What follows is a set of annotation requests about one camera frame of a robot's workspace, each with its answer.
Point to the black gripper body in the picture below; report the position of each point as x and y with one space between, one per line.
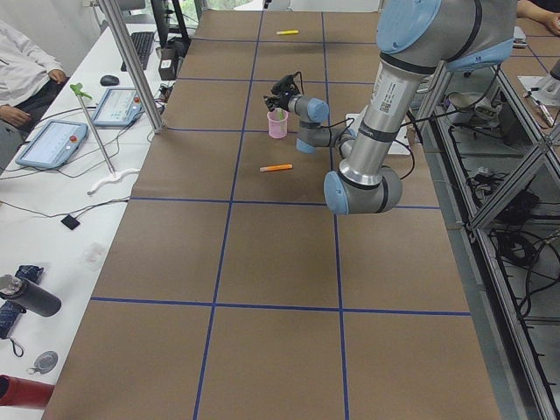
283 103

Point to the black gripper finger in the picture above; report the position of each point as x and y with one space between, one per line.
268 102
280 104

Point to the orange highlighter pen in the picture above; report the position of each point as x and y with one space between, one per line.
276 168

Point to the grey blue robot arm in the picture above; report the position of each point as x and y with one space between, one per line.
312 134

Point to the small black box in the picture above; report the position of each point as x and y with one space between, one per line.
168 64

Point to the black keyboard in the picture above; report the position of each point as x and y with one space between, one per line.
143 43

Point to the black computer monitor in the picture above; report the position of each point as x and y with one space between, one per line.
162 14

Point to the far teach pendant tablet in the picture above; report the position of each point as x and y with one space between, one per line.
118 107

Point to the teach pendant tablet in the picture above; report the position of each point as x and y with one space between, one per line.
53 145
118 107

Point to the black computer mouse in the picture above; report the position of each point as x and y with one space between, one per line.
109 80

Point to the near teach pendant tablet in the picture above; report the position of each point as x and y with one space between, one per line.
53 145

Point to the seated person in white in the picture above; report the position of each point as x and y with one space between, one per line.
31 79

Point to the black thermos bottle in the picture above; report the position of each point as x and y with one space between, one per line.
29 295

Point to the red bottle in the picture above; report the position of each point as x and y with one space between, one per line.
23 393

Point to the aluminium frame post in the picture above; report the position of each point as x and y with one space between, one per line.
129 56

